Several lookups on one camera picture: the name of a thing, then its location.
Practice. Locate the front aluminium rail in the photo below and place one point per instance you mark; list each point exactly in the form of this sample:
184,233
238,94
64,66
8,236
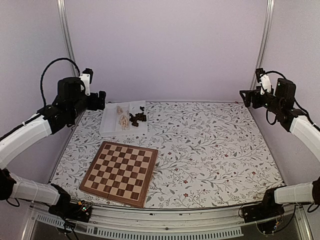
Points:
124,223

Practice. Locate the pile of dark chess pieces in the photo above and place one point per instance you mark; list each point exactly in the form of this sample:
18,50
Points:
140,116

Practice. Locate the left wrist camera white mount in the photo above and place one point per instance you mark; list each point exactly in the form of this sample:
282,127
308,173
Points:
86,77

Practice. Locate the right aluminium frame post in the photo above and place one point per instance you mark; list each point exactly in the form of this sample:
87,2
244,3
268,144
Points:
265,33

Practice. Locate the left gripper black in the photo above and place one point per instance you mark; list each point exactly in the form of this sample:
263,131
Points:
94,105

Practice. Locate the white plastic compartment tray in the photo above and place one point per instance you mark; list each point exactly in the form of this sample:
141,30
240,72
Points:
108,122

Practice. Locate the aluminium frame post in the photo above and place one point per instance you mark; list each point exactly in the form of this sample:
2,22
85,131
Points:
265,33
62,13

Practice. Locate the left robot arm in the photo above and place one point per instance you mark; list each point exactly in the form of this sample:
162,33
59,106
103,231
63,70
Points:
73,98

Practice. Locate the left aluminium frame post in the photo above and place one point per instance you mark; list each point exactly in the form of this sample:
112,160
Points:
62,13

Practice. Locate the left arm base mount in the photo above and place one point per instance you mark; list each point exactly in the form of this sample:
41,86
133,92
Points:
79,211

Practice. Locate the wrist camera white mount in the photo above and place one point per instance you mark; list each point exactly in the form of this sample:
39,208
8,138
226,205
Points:
86,77
264,81

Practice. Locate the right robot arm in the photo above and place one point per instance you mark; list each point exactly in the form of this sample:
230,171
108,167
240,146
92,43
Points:
280,101

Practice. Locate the wooden chess board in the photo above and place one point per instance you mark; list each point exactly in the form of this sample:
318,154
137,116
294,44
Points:
120,173

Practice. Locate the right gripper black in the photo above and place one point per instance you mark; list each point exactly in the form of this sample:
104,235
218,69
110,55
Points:
250,93

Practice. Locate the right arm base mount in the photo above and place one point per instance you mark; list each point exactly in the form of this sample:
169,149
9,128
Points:
262,212

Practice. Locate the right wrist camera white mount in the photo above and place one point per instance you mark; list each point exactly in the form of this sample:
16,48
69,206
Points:
264,81

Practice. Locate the pile of light chess pieces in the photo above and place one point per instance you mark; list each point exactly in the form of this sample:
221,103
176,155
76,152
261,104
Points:
122,118

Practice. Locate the floral patterned table mat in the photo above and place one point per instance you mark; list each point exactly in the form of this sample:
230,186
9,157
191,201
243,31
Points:
209,155

